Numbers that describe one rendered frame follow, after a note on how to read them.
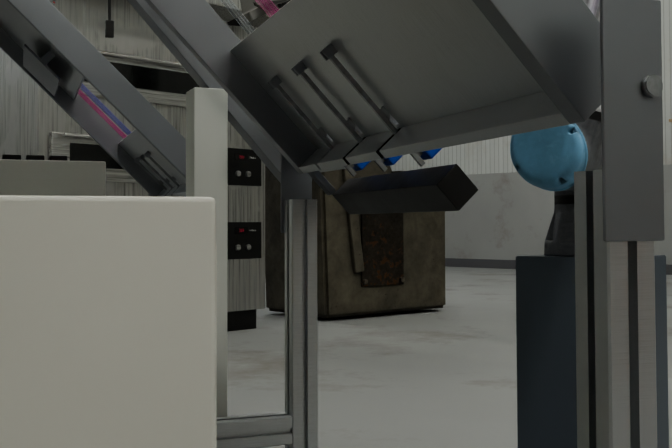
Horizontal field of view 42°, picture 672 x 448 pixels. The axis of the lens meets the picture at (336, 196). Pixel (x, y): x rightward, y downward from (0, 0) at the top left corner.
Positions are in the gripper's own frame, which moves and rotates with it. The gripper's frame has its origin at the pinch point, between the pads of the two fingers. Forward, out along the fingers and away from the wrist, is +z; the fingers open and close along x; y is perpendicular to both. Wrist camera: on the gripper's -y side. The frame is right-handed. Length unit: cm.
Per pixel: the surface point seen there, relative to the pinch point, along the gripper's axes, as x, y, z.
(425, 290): -388, -184, -188
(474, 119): 69, -22, 10
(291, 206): 16.2, -29.0, 11.9
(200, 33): 17.6, -0.9, 13.5
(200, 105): -8.0, -9.9, 10.5
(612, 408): 90, -41, 23
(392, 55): 59, -14, 10
